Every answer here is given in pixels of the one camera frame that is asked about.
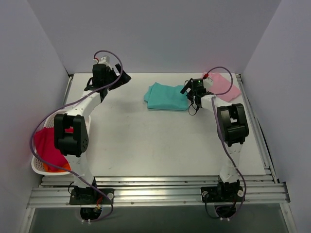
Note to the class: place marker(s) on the white plastic laundry basket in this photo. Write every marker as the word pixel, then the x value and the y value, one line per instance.
pixel 37 165

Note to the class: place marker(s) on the crimson t shirt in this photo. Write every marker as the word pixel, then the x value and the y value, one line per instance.
pixel 44 144

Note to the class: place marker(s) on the folded pink t shirt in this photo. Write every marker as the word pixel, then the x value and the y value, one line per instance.
pixel 221 84

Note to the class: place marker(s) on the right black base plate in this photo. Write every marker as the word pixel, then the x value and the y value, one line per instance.
pixel 209 194

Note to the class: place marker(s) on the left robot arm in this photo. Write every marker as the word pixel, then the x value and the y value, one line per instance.
pixel 70 131

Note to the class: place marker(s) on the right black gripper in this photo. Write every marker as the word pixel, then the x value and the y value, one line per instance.
pixel 190 90

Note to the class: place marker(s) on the teal t shirt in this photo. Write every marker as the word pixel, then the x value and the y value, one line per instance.
pixel 165 97

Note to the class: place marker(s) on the aluminium rail frame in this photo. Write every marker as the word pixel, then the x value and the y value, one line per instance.
pixel 154 158

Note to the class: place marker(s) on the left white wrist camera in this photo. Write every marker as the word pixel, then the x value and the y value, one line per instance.
pixel 103 60

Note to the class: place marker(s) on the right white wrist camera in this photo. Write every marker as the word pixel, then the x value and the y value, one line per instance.
pixel 207 81

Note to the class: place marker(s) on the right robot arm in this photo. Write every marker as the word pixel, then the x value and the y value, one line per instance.
pixel 232 130

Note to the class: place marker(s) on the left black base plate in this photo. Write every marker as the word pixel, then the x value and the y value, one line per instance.
pixel 89 196

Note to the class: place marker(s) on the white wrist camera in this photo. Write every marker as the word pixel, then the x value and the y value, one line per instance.
pixel 207 81
pixel 103 60

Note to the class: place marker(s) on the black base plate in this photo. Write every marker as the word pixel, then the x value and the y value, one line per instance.
pixel 209 194
pixel 89 196

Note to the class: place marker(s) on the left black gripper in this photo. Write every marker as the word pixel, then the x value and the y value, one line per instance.
pixel 116 77

